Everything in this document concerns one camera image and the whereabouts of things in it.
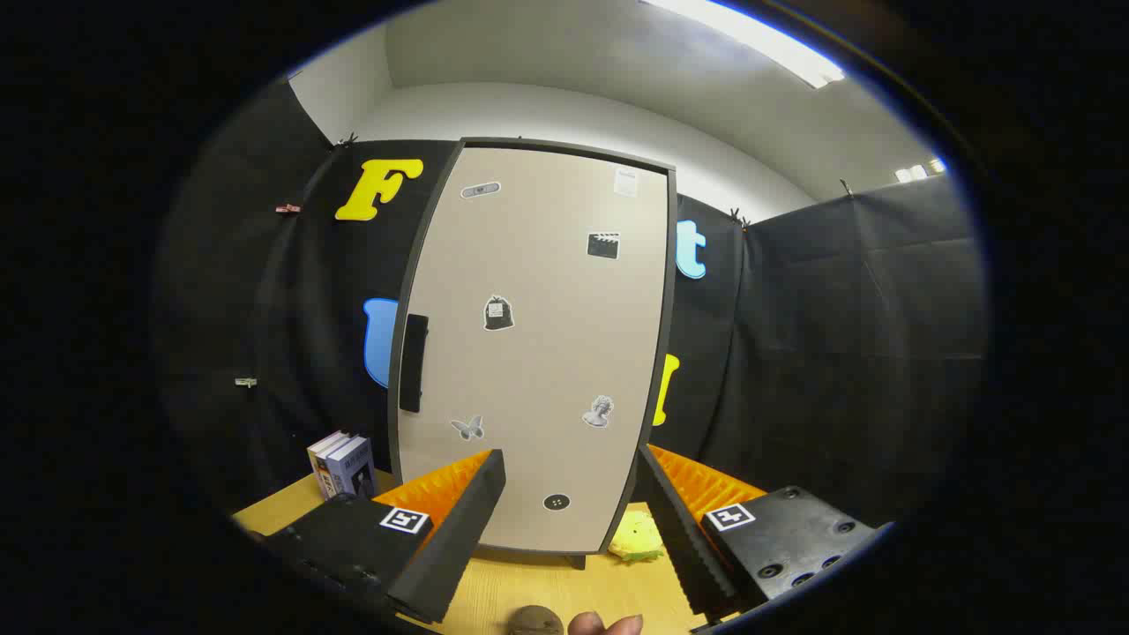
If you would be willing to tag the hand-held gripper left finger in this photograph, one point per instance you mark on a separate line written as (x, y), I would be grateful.
(450, 556)

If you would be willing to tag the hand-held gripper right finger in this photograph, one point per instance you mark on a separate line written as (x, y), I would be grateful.
(684, 547)

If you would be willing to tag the long ceiling light strip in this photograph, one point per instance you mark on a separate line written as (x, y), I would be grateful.
(758, 40)

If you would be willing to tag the yellow plush toy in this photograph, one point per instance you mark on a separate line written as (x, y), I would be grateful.
(637, 536)

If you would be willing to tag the black backdrop cloth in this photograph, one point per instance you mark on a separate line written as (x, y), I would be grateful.
(838, 353)

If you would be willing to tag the small ceiling light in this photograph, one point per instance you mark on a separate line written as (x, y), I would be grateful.
(917, 172)

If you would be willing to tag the beige shoe cabinet door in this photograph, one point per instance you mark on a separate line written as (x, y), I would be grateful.
(547, 370)

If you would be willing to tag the brown fuzzy shoe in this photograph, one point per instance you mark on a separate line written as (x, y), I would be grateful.
(534, 622)

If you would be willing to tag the grey shoe cabinet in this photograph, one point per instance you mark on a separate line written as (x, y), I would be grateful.
(578, 561)

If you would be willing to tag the white book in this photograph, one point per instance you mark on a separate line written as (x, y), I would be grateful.
(319, 463)

